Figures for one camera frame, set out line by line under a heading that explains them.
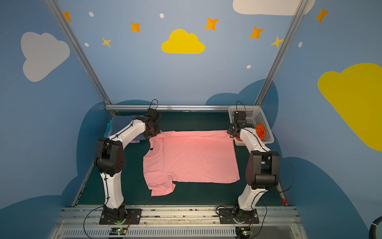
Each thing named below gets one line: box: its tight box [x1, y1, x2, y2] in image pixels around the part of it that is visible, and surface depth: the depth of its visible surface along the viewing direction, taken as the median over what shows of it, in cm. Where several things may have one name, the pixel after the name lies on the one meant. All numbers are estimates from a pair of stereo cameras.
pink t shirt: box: [142, 129, 240, 197], surface depth 98 cm
